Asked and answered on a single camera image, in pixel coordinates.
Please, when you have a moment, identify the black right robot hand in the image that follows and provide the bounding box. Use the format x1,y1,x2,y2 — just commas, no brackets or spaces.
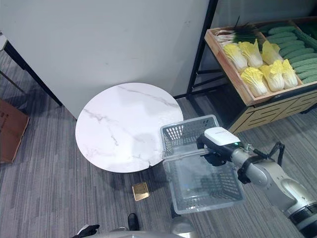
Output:
196,127,240,167

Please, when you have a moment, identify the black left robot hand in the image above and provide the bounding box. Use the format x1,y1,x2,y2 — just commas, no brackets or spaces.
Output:
76,224,101,237

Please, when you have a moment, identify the translucent grey plastic basket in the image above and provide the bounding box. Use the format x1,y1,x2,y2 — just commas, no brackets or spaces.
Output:
159,115,246,215

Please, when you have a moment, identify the dark robot foot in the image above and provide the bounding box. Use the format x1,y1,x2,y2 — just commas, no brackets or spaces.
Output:
127,213,140,232

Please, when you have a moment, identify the yellow lattice display stand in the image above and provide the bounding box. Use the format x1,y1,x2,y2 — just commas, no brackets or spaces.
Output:
228,88,317,135

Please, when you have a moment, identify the wooden display crate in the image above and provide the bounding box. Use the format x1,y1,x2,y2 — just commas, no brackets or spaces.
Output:
204,19,317,108

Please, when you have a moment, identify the brass floor socket cover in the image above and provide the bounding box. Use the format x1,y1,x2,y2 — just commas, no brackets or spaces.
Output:
131,182,150,202

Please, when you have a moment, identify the yellow napa cabbage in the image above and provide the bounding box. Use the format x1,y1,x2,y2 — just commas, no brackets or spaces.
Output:
240,66,269,98
281,59,299,90
259,59,285,92
262,40,284,66
238,39,264,69
223,44,249,73

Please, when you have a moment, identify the silver robot body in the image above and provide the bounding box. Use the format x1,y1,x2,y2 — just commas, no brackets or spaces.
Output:
106,215,197,238

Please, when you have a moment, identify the round white marble table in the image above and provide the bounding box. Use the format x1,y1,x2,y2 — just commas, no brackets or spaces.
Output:
75,82,185,173

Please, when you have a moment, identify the bunch of green scallions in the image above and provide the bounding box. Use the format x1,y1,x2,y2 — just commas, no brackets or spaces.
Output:
214,16,264,47

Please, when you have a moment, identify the brown cardboard box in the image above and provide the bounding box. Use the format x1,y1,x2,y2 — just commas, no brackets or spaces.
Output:
0,98,31,164

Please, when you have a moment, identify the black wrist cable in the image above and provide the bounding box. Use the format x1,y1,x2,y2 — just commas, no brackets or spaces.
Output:
266,141,286,165

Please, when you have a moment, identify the black metal shelf frame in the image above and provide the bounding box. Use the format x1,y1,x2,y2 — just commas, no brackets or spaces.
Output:
186,0,228,100

